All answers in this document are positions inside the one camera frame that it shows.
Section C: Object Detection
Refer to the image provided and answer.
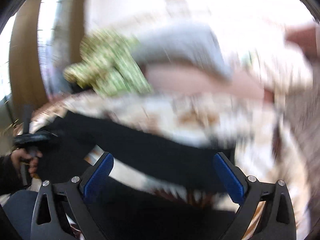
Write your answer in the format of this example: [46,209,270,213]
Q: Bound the black pants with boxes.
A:
[37,112,235,239]

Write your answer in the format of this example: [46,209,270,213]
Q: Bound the person's left hand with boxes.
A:
[10,148,42,178]

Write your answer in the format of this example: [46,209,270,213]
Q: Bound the leaf pattern beige blanket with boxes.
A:
[30,92,311,239]

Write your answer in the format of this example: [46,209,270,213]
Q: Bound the brown wooden glass door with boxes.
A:
[9,0,85,120]

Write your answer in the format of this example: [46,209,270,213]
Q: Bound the green white patterned quilt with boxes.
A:
[63,29,152,96]

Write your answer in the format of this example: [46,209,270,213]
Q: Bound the pink mattress sheet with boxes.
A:
[143,64,274,103]

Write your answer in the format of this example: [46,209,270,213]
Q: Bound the grey quilted pillow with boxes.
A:
[130,25,233,80]

